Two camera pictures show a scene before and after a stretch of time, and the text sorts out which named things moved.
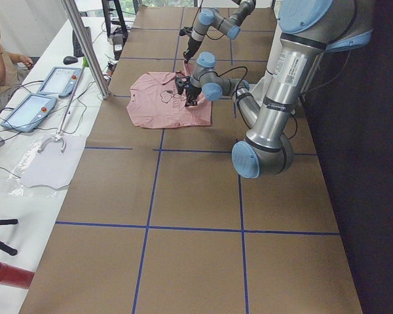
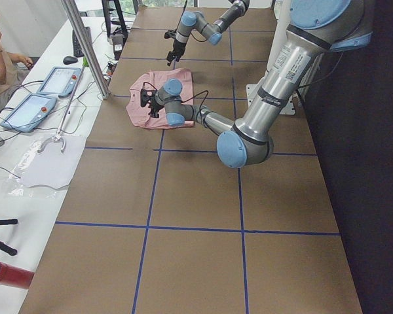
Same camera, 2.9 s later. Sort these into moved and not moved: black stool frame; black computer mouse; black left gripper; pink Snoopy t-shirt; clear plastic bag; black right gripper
Moved: black left gripper; black right gripper
Not moved: clear plastic bag; black computer mouse; black stool frame; pink Snoopy t-shirt
